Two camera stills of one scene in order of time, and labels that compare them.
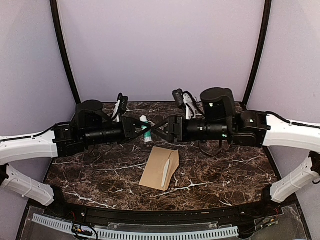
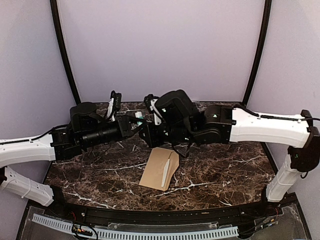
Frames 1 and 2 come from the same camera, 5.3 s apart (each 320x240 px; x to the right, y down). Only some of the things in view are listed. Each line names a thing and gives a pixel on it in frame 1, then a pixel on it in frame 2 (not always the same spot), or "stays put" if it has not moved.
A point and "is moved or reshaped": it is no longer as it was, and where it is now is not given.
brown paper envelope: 161,164 stays put
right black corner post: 267,16 stays put
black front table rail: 262,208 stays put
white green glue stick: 147,134 is moved or reshaped
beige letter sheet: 166,170 stays put
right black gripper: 172,121 -> 154,142
